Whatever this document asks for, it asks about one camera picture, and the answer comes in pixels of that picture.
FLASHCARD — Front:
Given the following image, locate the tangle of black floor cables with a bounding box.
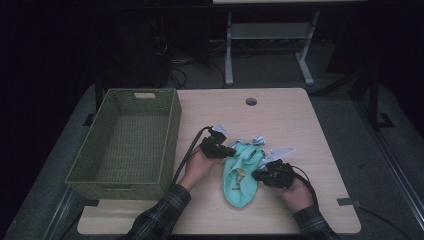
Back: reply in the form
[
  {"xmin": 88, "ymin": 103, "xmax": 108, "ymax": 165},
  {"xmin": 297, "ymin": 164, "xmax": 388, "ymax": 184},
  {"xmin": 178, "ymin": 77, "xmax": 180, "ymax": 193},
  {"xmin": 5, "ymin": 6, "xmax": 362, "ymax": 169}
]
[{"xmin": 168, "ymin": 54, "xmax": 227, "ymax": 90}]

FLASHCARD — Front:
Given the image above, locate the white metal desk frame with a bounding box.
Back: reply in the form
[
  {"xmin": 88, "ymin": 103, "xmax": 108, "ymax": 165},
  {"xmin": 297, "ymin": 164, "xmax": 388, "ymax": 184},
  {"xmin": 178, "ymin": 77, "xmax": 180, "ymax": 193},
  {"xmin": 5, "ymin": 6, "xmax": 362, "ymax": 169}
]
[{"xmin": 212, "ymin": 0, "xmax": 369, "ymax": 87}]

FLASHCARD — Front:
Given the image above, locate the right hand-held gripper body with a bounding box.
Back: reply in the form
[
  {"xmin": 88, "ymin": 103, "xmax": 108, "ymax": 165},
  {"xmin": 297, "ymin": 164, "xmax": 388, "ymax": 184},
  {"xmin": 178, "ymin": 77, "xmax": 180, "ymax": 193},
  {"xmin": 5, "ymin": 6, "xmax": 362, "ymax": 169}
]
[{"xmin": 259, "ymin": 146, "xmax": 297, "ymax": 190}]

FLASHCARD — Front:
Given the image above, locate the grey metal floor rail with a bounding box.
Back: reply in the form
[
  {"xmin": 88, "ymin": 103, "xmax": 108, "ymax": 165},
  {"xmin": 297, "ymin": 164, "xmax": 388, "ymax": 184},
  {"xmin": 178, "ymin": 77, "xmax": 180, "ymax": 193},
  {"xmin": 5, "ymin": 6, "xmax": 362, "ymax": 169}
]
[
  {"xmin": 353, "ymin": 99, "xmax": 424, "ymax": 232},
  {"xmin": 42, "ymin": 186, "xmax": 85, "ymax": 240}
]

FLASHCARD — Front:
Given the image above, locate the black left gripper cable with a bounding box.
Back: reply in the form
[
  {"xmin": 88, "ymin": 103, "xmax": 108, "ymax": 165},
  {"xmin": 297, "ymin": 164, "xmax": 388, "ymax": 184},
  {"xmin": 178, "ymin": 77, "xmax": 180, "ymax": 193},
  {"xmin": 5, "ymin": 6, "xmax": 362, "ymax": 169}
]
[{"xmin": 170, "ymin": 125, "xmax": 214, "ymax": 188}]

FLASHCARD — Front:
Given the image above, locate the person's right hand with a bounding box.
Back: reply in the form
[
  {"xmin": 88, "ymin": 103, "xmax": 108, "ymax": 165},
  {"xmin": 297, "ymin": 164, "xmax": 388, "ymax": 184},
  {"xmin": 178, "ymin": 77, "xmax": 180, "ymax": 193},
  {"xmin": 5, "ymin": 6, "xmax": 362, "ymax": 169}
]
[{"xmin": 277, "ymin": 178, "xmax": 316, "ymax": 214}]

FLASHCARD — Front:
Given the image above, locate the grey tape strip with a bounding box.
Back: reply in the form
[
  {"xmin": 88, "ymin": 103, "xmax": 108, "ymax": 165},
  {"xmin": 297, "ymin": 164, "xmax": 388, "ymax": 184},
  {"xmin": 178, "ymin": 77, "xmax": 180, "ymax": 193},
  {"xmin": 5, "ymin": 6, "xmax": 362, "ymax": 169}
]
[{"xmin": 336, "ymin": 197, "xmax": 362, "ymax": 208}]

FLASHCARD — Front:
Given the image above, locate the black stand with foot bracket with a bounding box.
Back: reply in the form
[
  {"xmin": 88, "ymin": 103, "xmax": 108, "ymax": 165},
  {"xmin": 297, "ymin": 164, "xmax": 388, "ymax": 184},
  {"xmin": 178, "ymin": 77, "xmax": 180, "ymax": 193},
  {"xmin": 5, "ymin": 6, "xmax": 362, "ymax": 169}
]
[
  {"xmin": 82, "ymin": 73, "xmax": 105, "ymax": 127},
  {"xmin": 367, "ymin": 70, "xmax": 396, "ymax": 131}
]

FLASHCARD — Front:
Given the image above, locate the person's left hand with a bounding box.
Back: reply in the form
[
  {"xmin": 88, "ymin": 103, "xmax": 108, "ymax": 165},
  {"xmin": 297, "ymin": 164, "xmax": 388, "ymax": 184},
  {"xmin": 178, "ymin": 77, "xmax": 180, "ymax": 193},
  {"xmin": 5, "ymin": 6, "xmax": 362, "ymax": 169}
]
[{"xmin": 179, "ymin": 144, "xmax": 225, "ymax": 193}]

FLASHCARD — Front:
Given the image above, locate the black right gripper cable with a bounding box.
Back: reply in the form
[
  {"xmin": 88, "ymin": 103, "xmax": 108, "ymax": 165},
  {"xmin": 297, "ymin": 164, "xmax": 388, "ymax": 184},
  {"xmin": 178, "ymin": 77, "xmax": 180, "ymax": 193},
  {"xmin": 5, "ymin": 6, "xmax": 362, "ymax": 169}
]
[{"xmin": 288, "ymin": 165, "xmax": 413, "ymax": 240}]

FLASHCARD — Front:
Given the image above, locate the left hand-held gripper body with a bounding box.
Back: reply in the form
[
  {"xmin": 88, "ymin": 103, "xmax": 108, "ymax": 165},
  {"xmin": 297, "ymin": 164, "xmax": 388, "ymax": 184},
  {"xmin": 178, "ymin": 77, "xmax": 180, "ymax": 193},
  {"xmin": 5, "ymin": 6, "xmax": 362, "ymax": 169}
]
[{"xmin": 199, "ymin": 124, "xmax": 234, "ymax": 160}]

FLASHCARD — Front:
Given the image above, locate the green woven basket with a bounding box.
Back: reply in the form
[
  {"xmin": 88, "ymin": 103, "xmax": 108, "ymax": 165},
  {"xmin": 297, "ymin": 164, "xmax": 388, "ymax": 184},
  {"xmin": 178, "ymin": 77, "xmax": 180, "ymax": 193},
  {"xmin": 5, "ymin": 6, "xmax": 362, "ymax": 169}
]
[{"xmin": 65, "ymin": 87, "xmax": 183, "ymax": 202}]

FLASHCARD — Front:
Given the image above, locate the mint green striped baby garment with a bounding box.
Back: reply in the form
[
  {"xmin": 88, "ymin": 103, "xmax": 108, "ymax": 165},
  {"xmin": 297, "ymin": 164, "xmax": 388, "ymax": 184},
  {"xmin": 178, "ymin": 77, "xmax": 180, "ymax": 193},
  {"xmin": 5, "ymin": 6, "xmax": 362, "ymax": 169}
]
[{"xmin": 222, "ymin": 134, "xmax": 268, "ymax": 209}]

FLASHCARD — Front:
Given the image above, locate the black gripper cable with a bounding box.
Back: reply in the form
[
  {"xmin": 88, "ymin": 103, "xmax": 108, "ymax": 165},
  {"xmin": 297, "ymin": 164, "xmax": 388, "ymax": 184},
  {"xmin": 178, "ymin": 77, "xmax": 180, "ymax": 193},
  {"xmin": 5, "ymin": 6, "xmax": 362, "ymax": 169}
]
[
  {"xmin": 170, "ymin": 125, "xmax": 214, "ymax": 188},
  {"xmin": 288, "ymin": 165, "xmax": 413, "ymax": 240}
]

